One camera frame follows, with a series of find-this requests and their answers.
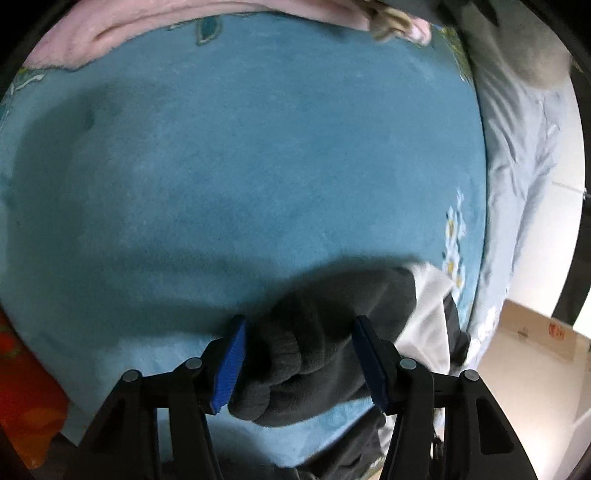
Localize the teal floral plush blanket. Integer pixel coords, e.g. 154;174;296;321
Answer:
1;13;487;442

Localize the pink folded blanket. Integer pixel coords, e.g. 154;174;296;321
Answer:
25;0;434;73

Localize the black and white fleece jacket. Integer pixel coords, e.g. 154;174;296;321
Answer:
227;262;472;480

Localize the red floral cloth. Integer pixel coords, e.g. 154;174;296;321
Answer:
0;314;69;470

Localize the cardboard box with red stamp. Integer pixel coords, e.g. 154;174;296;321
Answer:
479;301;590;479

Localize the grey floral quilt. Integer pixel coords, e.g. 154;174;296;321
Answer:
459;2;572;340

